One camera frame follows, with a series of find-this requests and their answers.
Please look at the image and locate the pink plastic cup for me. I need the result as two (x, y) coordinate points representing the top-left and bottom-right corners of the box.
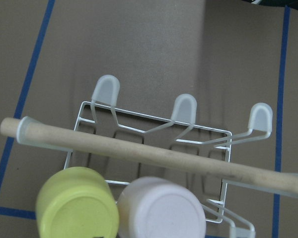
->
(117, 177), (206, 238)

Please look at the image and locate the yellow plastic cup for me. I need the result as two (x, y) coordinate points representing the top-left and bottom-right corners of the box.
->
(35, 167), (119, 238)

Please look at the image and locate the white wire cup rack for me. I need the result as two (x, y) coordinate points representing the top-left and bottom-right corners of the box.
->
(0, 74), (298, 238)

